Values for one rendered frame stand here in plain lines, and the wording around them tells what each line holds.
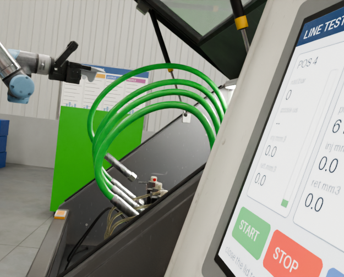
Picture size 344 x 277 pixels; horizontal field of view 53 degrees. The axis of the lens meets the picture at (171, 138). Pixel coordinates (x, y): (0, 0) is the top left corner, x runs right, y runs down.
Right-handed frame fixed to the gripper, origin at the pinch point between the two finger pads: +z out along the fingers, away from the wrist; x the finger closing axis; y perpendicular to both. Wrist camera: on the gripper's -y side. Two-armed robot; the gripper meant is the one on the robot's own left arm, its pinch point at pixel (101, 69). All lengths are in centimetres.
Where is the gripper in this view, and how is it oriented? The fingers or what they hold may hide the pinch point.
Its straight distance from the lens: 147.6
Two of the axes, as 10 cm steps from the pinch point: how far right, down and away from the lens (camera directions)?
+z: 8.8, 0.8, 4.6
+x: 4.3, 2.4, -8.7
